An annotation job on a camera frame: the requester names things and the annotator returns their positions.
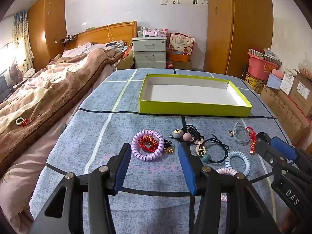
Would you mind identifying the yellow patterned box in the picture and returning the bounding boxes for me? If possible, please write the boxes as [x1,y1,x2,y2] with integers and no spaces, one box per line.
[244,72,267,94]

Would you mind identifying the orange box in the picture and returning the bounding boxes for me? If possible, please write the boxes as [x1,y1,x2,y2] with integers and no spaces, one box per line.
[168,54,191,62]

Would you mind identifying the green cardboard box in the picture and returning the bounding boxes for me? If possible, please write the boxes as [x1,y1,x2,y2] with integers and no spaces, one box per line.
[139,74,253,117]

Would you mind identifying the brown blanket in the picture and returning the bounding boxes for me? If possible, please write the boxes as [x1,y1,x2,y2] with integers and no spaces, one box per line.
[0,46,122,173]

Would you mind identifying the grey bear hair tie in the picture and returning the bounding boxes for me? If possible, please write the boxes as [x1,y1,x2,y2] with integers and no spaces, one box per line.
[170,128,184,140]

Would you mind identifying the red string bracelet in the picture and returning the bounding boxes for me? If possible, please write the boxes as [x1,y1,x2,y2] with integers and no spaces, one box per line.
[246,126,257,155]

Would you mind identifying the blue coil hair tie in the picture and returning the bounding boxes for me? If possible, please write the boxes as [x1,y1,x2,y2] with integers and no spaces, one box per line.
[224,151,251,177]

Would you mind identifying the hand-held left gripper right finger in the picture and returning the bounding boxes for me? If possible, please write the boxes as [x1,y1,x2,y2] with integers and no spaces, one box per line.
[178,143,281,234]

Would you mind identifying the black hair tie gold bells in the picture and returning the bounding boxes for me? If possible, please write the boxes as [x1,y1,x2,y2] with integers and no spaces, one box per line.
[162,139,176,154]

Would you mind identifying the lavender box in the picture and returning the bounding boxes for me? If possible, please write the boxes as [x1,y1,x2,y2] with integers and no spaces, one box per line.
[266,72,284,89]

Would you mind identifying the pink plastic bin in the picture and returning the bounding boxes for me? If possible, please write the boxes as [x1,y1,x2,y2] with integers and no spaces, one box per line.
[247,49,279,75]

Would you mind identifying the navy hair tie wooden ring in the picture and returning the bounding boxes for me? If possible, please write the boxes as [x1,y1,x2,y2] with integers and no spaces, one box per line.
[196,134,231,164]

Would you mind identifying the floral curtain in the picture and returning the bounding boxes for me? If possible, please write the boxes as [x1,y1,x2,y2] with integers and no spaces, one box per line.
[12,10,35,74]

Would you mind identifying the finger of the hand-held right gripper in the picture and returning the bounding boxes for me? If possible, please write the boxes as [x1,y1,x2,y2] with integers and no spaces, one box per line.
[271,136,305,164]
[255,132,281,173]

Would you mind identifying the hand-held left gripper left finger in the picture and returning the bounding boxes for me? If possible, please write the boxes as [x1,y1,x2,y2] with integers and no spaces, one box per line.
[29,143,132,234]

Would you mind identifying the large wooden wardrobe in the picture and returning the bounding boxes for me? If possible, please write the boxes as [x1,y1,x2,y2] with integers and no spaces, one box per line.
[203,0,273,81]

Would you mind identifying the wooden headboard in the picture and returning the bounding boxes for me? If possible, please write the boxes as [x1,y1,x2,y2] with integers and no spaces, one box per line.
[66,21,138,50]

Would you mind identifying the white box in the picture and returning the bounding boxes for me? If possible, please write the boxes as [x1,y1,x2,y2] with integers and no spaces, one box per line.
[280,72,296,95]

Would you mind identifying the brown teddy bear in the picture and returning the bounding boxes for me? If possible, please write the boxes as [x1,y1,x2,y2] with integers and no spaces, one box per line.
[8,63,23,83]

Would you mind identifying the grey nightstand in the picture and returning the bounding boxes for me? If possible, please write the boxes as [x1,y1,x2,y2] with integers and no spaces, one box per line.
[132,35,167,69]

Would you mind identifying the small wooden wardrobe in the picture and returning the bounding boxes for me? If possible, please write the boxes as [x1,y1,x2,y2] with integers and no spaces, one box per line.
[27,0,67,71]

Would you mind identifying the large cardboard box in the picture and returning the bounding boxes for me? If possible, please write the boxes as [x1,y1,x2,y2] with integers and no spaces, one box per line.
[260,85,312,147]

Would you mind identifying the blue patterned cloth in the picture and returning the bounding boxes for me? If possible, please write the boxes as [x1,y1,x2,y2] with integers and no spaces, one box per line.
[29,68,293,234]

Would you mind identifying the pink box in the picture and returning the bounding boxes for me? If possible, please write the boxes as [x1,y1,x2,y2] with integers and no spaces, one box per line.
[144,29,168,37]

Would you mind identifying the purple coil hair tie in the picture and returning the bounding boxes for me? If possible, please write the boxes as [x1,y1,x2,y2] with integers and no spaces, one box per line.
[131,130,165,162]

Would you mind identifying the red and gold knot bracelet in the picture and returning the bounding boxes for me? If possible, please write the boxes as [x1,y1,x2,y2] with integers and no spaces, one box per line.
[137,136,160,153]

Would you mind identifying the pink coil hair tie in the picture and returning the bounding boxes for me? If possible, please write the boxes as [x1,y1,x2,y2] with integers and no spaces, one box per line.
[216,167,237,201]

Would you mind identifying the clear plastic bag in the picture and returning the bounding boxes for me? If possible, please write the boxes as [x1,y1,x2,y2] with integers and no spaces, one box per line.
[297,58,312,76]

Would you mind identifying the red patterned gift bag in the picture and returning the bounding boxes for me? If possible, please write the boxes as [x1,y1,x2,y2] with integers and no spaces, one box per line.
[169,32,195,56]

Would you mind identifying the labelled cardboard box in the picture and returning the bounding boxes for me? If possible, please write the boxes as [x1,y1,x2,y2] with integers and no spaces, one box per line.
[289,69,312,117]

